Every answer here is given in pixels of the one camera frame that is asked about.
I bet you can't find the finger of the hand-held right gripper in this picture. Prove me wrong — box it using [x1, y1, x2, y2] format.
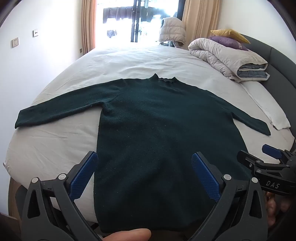
[237, 150, 292, 177]
[262, 144, 296, 166]

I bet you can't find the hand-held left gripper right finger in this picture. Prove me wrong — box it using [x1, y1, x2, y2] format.
[185, 152, 269, 241]

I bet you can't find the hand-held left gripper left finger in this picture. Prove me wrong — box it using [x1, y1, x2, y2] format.
[21, 151, 102, 241]

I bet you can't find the dark green sweater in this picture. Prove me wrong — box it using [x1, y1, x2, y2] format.
[14, 73, 271, 234]

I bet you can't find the person's right hand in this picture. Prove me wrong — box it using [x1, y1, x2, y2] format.
[264, 189, 296, 230]

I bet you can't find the person's left hand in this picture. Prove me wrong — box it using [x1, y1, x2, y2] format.
[103, 228, 152, 241]

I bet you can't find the white pillow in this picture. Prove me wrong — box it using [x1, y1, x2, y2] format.
[240, 81, 291, 130]

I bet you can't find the grey upholstered headboard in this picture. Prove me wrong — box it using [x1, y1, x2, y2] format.
[239, 34, 296, 149]

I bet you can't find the folded beige duvet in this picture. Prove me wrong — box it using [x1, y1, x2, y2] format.
[188, 38, 270, 82]

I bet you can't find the purple pillow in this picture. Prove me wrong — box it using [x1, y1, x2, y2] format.
[208, 35, 249, 51]

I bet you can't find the bed with white sheet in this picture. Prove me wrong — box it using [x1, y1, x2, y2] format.
[3, 44, 295, 232]

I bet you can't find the yellow pillow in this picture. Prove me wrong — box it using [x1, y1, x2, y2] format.
[210, 29, 251, 44]

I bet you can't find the glass balcony door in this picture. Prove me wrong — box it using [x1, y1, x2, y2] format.
[95, 0, 185, 49]

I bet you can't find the cream curtain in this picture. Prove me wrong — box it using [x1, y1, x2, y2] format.
[182, 0, 220, 40]

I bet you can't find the orange curtain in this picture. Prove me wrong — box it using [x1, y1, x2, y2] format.
[81, 0, 97, 55]

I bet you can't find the beige puffer jacket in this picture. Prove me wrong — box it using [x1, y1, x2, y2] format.
[158, 17, 186, 49]

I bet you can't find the dark hanging garment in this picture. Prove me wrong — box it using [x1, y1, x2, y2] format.
[103, 6, 131, 24]

